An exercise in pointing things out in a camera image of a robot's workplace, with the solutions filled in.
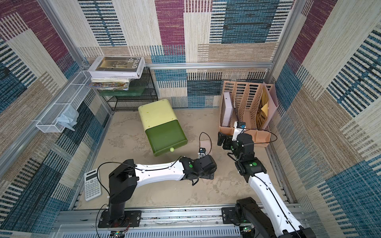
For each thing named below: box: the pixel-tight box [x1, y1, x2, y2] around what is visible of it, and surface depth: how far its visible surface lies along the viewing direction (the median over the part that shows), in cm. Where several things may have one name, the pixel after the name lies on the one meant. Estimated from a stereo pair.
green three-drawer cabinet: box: [137, 98, 188, 144], surface depth 88 cm
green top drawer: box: [144, 119, 189, 157], surface depth 86 cm
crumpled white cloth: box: [56, 104, 79, 132], surface depth 70 cm
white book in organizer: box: [221, 91, 233, 127], surface depth 99 cm
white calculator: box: [83, 168, 103, 202], surface depth 85 cm
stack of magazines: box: [88, 77, 130, 91], surface depth 83 cm
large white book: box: [87, 55, 146, 79], surface depth 85 cm
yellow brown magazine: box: [255, 89, 270, 129], surface depth 95 cm
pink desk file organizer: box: [218, 80, 280, 148], surface depth 100 cm
